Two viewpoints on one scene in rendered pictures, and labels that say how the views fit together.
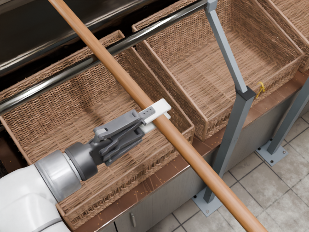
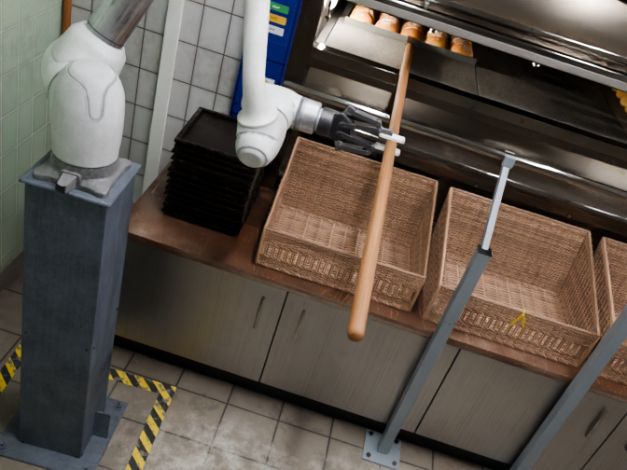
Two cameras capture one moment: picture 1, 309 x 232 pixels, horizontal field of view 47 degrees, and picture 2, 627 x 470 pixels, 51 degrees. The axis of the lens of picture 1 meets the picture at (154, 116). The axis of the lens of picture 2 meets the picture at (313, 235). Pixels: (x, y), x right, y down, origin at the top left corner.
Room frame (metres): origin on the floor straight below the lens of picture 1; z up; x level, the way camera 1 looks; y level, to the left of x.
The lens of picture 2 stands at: (-0.97, -0.88, 1.91)
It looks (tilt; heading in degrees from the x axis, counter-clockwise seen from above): 33 degrees down; 37
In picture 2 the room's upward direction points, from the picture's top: 18 degrees clockwise
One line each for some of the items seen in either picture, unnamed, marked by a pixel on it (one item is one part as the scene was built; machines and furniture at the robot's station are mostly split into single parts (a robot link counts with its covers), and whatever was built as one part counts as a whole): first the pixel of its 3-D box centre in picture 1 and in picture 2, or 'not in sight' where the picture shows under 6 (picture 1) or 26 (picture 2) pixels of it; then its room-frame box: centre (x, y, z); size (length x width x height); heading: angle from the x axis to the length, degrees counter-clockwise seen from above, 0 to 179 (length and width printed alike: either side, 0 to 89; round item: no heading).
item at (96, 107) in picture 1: (97, 124); (351, 219); (0.69, 0.21, 0.72); 0.56 x 0.49 x 0.28; 128
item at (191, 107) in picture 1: (218, 53); (510, 272); (1.04, -0.27, 0.72); 0.56 x 0.49 x 0.28; 127
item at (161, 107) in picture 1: (154, 111); (392, 136); (0.42, 0.00, 1.21); 0.07 x 0.03 x 0.01; 126
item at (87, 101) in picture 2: not in sight; (88, 108); (-0.24, 0.40, 1.17); 0.18 x 0.16 x 0.22; 71
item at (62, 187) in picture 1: (60, 174); (309, 116); (0.28, 0.19, 1.19); 0.09 x 0.06 x 0.09; 36
